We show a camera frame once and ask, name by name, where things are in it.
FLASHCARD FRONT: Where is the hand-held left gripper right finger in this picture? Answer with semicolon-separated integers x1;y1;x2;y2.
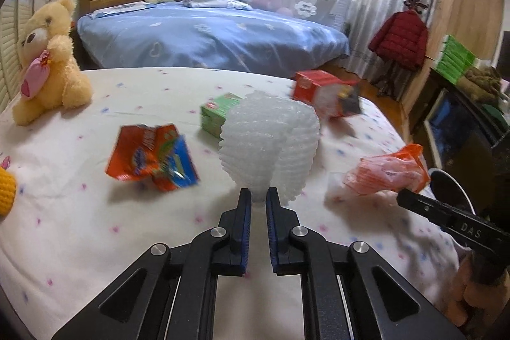
266;187;467;340

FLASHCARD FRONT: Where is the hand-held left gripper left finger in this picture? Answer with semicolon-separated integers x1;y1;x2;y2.
52;188;252;340

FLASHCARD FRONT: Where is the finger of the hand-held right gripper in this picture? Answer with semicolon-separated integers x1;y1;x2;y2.
396;189;460;236

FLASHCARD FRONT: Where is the round trash bin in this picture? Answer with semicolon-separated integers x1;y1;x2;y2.
428;168;477;215

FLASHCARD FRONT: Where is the orange clear plastic wrapper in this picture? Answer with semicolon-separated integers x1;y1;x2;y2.
343;143;431;194

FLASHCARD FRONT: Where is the white foam fruit net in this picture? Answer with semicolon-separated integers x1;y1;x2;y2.
218;90;320;207

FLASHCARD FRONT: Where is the green carton box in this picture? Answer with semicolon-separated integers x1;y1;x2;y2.
200;93;244;140

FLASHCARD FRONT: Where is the orange snack wrapper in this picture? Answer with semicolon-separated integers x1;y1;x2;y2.
106;124;200;192

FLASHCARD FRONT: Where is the person's right hand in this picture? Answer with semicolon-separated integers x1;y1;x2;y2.
453;256;505;329

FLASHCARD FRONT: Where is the dark cabinet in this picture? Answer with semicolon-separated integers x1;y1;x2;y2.
412;67;510;181

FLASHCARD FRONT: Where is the green cloth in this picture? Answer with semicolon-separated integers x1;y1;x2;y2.
480;103;510;118

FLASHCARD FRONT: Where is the dark red snack packet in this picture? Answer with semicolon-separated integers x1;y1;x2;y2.
337;83;363;118

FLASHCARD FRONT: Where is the brown plush toy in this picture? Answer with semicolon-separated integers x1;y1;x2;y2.
462;66;504;106

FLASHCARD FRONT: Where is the red carton box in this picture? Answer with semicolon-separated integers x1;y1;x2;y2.
292;70;340;113

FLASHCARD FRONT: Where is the stack of green boxes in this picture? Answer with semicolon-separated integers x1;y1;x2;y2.
436;34;477;84

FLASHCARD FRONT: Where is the red down jacket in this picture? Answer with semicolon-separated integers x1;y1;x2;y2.
368;10;429;70

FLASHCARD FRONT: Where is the bed with blue sheet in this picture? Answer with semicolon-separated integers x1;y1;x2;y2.
76;1;350;83

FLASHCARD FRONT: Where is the red jacket on stand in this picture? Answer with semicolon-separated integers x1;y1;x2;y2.
376;0;430;98

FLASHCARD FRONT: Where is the tall wooden wardrobe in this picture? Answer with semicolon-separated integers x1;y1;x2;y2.
402;0;506;141

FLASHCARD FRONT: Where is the yellow foam fruit net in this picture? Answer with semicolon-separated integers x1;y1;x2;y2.
0;167;18;216

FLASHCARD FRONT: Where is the yellow teddy bear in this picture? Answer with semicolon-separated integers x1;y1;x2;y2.
12;0;94;126

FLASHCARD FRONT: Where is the grey bed guard rail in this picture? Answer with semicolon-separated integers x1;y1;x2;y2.
239;0;353;31

